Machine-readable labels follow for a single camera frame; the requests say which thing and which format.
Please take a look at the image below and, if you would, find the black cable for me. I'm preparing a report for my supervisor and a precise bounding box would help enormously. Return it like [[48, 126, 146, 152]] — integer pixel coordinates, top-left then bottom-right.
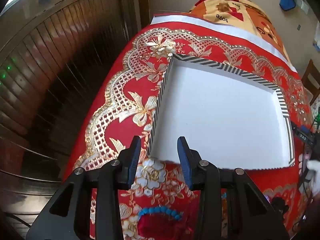
[[297, 148, 316, 207]]

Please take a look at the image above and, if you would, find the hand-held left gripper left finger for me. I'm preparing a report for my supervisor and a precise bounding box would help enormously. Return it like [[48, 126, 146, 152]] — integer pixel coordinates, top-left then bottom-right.
[[26, 135, 142, 240]]

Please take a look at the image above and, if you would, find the blue bead bracelet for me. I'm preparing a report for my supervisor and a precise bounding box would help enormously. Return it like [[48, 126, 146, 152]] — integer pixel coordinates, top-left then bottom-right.
[[138, 206, 183, 222]]

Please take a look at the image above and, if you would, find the person's right hand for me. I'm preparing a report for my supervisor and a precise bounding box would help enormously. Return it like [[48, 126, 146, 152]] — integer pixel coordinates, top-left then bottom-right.
[[306, 160, 320, 196]]

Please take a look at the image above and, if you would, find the red gold embroidered tablecloth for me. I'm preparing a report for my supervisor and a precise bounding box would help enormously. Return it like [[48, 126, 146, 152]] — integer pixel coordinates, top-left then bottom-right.
[[62, 14, 316, 240]]

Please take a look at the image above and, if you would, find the black scrunchie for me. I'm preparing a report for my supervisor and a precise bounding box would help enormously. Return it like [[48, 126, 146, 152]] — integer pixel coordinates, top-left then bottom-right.
[[271, 197, 289, 212]]

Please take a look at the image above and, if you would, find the white tray with striped rim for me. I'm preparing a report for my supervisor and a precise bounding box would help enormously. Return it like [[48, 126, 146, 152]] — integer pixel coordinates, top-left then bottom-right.
[[147, 53, 296, 171]]

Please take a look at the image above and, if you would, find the wall calendar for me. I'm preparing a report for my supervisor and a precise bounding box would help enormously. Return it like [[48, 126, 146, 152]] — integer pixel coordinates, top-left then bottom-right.
[[312, 21, 320, 51]]

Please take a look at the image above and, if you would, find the wooden chair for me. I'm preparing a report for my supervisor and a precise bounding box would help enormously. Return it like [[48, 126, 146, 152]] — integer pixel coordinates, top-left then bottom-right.
[[301, 59, 320, 106]]

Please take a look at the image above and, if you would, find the wooden louvred door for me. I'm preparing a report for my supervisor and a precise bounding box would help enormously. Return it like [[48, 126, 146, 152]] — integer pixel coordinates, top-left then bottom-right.
[[0, 0, 141, 232]]

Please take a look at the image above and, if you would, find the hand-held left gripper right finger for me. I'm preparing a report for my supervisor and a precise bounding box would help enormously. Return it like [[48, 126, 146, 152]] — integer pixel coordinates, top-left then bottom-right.
[[177, 136, 290, 240]]

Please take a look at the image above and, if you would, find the printed orange yellow blanket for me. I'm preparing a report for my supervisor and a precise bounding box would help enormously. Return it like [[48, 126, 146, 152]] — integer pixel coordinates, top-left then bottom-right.
[[187, 0, 292, 64]]

